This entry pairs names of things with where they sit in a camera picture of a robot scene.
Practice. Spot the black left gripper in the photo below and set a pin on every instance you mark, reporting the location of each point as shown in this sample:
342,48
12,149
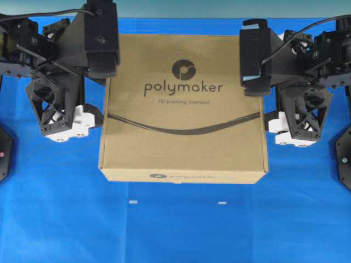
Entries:
58,100

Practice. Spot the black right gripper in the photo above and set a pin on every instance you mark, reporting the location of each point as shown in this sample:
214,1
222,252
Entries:
300,114

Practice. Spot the brown polymaker cardboard box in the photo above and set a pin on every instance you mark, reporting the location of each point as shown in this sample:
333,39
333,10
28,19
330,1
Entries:
176,112

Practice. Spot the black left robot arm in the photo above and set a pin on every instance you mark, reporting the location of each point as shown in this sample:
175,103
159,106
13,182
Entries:
25,52

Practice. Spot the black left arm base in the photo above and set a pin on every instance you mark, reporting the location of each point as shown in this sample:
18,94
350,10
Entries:
6,151

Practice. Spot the blue table cloth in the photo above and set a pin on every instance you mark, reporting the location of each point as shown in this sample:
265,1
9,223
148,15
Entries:
56,205

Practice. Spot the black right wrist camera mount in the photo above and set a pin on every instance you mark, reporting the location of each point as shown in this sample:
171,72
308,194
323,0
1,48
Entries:
258,42

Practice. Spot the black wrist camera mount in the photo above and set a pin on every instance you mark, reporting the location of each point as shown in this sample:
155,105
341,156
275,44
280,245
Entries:
85,34
258,42

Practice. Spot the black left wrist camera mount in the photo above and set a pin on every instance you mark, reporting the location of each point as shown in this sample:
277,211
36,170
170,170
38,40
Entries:
85,34

